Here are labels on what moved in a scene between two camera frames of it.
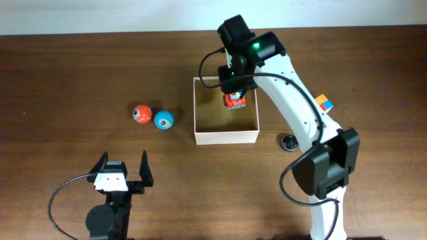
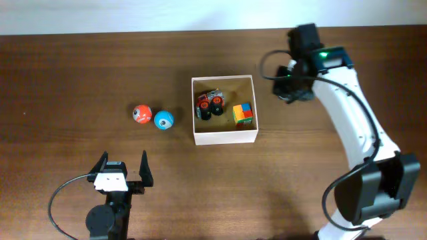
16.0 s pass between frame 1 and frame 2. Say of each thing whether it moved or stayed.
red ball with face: stayed
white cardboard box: stayed
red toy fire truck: moved
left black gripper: stayed
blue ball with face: stayed
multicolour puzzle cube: moved
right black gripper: moved
